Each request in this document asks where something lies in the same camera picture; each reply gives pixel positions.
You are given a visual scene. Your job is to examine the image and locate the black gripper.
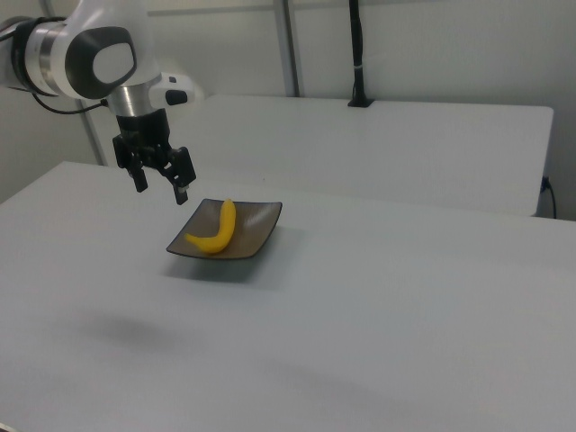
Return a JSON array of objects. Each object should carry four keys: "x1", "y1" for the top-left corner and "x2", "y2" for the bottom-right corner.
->
[{"x1": 112, "y1": 111, "x2": 198, "y2": 206}]

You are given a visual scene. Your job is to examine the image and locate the yellow banana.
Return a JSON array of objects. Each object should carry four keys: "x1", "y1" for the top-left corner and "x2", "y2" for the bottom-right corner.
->
[{"x1": 184, "y1": 197, "x2": 239, "y2": 257}]

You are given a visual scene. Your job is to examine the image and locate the square brown ceramic plate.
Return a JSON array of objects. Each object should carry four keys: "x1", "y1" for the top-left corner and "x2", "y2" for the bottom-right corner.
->
[{"x1": 166, "y1": 197, "x2": 284, "y2": 262}]

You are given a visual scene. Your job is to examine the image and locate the black pole with base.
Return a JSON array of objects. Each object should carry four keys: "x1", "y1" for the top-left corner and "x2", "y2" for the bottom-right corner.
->
[{"x1": 346, "y1": 0, "x2": 375, "y2": 109}]

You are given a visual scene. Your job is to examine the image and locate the grey metal partition post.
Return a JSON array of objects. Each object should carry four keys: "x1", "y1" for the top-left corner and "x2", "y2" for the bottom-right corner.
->
[{"x1": 273, "y1": 0, "x2": 302, "y2": 98}]

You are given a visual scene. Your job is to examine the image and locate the black cable with plug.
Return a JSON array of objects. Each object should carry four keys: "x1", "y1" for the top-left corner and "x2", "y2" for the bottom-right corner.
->
[{"x1": 541, "y1": 175, "x2": 560, "y2": 221}]

